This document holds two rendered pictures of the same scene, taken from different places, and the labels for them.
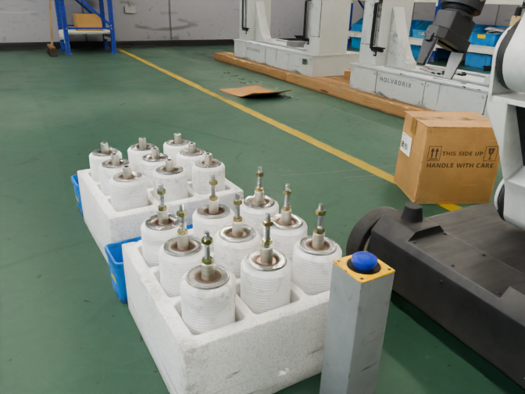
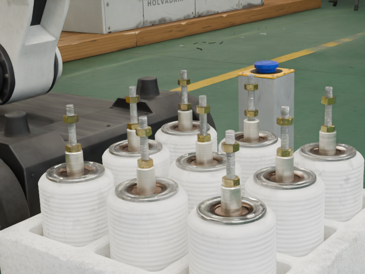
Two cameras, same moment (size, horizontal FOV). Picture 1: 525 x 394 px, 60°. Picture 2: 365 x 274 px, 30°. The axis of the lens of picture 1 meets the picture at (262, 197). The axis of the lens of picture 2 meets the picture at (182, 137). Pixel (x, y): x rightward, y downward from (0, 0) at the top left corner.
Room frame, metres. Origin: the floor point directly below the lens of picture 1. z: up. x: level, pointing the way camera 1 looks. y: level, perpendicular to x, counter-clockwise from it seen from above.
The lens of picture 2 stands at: (1.17, 0.82, 0.54)
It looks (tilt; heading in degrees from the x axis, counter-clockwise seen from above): 16 degrees down; 248
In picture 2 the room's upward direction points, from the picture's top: 2 degrees counter-clockwise
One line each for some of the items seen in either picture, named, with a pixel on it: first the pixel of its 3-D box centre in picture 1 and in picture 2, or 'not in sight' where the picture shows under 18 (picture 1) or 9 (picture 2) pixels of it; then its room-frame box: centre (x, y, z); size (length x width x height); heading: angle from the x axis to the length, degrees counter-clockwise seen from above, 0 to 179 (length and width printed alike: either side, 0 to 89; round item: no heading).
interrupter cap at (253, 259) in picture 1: (266, 259); (251, 139); (0.73, -0.01, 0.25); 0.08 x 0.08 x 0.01
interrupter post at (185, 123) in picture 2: (318, 240); (185, 120); (0.79, -0.11, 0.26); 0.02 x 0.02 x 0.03
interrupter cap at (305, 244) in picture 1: (317, 245); (185, 128); (0.79, -0.11, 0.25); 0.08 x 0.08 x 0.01
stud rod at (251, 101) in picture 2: (267, 232); (251, 100); (0.73, -0.01, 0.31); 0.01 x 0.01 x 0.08
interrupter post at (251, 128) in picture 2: (266, 254); (251, 130); (0.73, -0.01, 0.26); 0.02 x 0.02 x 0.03
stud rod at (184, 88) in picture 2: (319, 221); (184, 94); (0.79, -0.11, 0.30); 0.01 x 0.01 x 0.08
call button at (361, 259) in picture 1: (363, 262); (266, 68); (0.62, -0.16, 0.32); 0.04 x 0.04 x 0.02
